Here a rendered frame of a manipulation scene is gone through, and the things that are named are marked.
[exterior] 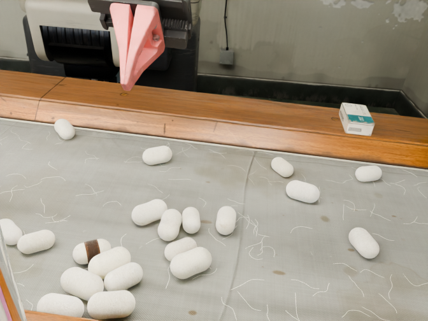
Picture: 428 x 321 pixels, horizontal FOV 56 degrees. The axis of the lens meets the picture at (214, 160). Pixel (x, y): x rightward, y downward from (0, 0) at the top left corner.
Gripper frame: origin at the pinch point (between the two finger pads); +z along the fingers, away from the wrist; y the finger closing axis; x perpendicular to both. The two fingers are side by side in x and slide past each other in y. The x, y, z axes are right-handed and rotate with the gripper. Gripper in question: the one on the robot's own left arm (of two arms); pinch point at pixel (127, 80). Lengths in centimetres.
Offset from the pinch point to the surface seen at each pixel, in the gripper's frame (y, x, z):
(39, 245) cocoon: -4.3, 0.2, 17.0
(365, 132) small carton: 28.8, 15.0, -4.6
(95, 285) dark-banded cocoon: 2.2, -2.8, 19.6
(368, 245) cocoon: 25.1, 2.8, 12.6
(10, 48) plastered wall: -132, 172, -105
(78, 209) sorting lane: -3.6, 5.3, 12.6
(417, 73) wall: 110, 170, -119
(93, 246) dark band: 0.6, -0.3, 16.5
